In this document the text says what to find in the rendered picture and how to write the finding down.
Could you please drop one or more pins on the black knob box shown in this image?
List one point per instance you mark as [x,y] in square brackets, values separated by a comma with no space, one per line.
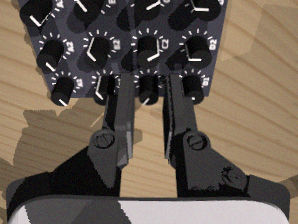
[149,49]

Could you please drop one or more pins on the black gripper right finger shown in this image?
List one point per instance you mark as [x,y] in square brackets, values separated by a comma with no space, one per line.
[205,170]

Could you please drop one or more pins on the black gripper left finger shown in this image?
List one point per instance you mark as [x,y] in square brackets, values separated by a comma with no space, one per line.
[94,170]

